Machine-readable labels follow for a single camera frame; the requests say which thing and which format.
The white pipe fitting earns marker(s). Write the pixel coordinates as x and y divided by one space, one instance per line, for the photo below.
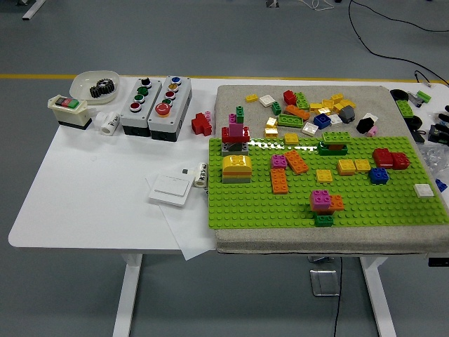
110 124

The white plastic bowl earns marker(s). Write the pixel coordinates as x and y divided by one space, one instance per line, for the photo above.
82 86

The cream red-green switch box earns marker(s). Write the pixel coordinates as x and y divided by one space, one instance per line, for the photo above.
70 114

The white labelled cylinder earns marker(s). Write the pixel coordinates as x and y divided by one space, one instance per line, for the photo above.
200 175

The black fob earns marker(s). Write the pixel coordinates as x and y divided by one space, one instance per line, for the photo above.
418 135

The yellow orange grey brick stack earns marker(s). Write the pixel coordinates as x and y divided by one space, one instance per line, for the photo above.
236 162

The red wide brick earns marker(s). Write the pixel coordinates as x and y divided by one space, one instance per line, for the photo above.
226 135

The dark green frame brick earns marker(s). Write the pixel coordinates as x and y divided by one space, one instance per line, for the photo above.
323 151

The grey arch brick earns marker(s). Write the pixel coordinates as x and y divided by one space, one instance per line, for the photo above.
227 151

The yellow small brick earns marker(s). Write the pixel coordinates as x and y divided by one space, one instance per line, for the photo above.
251 98

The lime green studded baseplate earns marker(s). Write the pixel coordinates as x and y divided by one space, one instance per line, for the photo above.
245 203

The red cross-shaped brick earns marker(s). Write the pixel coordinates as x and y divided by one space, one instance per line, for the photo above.
200 123

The white table leg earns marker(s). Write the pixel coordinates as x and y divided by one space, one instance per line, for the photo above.
128 298
377 298

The black brick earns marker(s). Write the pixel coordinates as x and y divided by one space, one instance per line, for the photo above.
364 125

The small pink brick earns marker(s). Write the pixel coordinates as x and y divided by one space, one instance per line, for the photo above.
372 131
208 115

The small blue piece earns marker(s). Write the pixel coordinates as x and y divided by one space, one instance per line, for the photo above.
441 185

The black box yellow marks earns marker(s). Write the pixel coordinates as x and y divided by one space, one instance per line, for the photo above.
438 134

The yellow square brick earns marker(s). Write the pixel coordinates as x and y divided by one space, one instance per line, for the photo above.
346 167
324 176
291 138

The brown square brick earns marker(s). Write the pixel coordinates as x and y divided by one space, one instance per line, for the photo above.
324 212

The grey-brown mat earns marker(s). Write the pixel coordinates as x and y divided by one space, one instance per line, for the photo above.
228 94

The black metal gear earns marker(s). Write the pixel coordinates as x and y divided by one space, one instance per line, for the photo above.
101 88

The grey curved brick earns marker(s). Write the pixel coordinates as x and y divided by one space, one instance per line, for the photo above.
346 114

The grey emergency-stop control box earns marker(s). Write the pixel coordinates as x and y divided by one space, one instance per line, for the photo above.
161 123

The clear plastic piece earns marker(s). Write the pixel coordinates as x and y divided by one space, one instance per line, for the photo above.
414 100

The black table control panel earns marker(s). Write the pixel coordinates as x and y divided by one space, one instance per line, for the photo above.
438 262

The lime long brick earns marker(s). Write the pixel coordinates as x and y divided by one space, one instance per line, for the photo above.
290 120
404 108
336 138

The grey four-button control box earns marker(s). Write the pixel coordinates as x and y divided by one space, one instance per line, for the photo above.
131 117

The white square brick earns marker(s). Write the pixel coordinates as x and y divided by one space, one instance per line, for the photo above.
372 117
423 190
310 129
335 119
267 100

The blue square brick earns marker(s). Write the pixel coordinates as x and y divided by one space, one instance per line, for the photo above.
322 121
379 175

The white wall switch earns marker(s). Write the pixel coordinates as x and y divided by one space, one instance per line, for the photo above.
170 189

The dark green small brick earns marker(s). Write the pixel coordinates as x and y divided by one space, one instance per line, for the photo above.
276 109

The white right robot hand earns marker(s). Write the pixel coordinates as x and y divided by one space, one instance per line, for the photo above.
443 114

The clear plastic bag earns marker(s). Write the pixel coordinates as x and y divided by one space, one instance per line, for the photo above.
435 158

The orange long brick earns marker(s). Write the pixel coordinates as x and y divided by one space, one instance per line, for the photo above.
297 112
279 181
337 203
296 162

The red square brick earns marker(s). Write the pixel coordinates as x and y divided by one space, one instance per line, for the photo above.
289 97

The magenta square brick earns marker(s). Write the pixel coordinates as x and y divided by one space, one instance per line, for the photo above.
320 199
278 162

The pink square brick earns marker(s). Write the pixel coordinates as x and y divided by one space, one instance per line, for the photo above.
236 130

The white furniture foot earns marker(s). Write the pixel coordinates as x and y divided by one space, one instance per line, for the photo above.
33 8

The white paper sheet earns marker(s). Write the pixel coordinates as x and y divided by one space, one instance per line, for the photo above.
189 231

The small magenta brick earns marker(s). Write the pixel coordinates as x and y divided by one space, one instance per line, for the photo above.
232 118

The lime small brick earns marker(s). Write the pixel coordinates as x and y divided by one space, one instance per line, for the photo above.
423 95

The red sloped brick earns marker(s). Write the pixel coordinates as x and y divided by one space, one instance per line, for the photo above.
382 158

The dark green narrow brick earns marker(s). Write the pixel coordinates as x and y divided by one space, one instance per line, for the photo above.
240 114

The grey stand foot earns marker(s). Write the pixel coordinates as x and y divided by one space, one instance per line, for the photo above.
272 3

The silver floor outlet box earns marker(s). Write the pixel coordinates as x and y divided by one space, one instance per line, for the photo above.
324 282

